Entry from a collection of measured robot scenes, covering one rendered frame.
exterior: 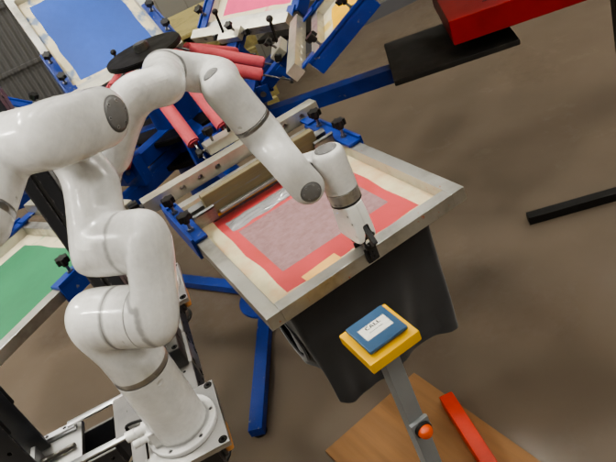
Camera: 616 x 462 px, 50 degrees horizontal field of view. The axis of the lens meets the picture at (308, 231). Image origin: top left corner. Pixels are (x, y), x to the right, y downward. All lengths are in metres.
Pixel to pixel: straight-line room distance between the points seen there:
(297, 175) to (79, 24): 2.50
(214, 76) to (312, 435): 1.63
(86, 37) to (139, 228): 2.72
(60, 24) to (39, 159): 2.90
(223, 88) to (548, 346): 1.72
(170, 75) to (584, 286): 1.99
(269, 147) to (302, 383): 1.60
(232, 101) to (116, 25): 2.36
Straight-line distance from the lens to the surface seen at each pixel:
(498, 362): 2.60
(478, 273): 2.97
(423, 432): 1.62
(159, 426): 1.14
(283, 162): 1.34
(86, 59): 3.53
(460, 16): 2.45
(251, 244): 1.85
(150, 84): 1.27
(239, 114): 1.32
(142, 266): 0.95
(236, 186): 2.01
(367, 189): 1.86
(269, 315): 1.51
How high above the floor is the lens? 1.94
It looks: 32 degrees down
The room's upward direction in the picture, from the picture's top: 24 degrees counter-clockwise
